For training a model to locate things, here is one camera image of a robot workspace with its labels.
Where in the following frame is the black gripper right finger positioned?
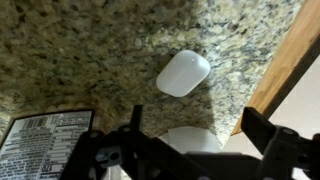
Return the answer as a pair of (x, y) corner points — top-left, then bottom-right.
(241, 107), (276, 154)

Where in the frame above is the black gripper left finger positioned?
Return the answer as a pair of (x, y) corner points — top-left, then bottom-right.
(129, 105), (143, 130)

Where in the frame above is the white earbuds case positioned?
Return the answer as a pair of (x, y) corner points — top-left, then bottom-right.
(156, 50), (211, 97)

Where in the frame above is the clear jar with blue lid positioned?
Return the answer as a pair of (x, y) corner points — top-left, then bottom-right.
(0, 109), (94, 180)

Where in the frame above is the wooden kitchen island cabinet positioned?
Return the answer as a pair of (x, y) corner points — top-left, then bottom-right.
(230, 0), (320, 137)

